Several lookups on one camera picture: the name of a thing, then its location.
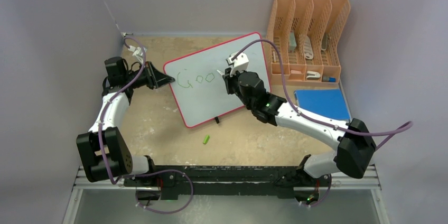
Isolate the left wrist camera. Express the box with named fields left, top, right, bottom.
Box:
left=128, top=45, right=147, bottom=64

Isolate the green marker cap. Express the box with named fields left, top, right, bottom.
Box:
left=203, top=135, right=210, bottom=144

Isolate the blue notebook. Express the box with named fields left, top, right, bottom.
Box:
left=294, top=89, right=350, bottom=120

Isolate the white oval tape dispenser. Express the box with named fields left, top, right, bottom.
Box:
left=303, top=35, right=314, bottom=60

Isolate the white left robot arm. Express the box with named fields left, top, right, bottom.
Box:
left=76, top=57, right=175, bottom=186

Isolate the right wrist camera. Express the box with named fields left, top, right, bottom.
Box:
left=226, top=52, right=249, bottom=76

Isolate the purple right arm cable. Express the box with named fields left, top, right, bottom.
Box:
left=231, top=39, right=414, bottom=151

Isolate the green staples box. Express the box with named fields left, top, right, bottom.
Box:
left=288, top=31, right=297, bottom=53

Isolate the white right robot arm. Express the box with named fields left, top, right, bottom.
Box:
left=222, top=68, right=376, bottom=185

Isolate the orange plastic desk organizer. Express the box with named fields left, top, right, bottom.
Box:
left=264, top=0, right=351, bottom=88

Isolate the small blue grey cylinder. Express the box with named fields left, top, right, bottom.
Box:
left=322, top=76, right=337, bottom=82

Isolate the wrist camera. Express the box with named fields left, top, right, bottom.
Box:
left=128, top=45, right=147, bottom=64
left=226, top=52, right=249, bottom=76

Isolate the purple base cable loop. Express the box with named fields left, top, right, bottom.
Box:
left=134, top=170, right=194, bottom=215

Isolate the red-framed whiteboard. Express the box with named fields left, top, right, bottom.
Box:
left=163, top=32, right=262, bottom=128

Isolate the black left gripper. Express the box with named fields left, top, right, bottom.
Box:
left=124, top=62, right=174, bottom=90

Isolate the white clip in tray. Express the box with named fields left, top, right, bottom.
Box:
left=305, top=71, right=321, bottom=80

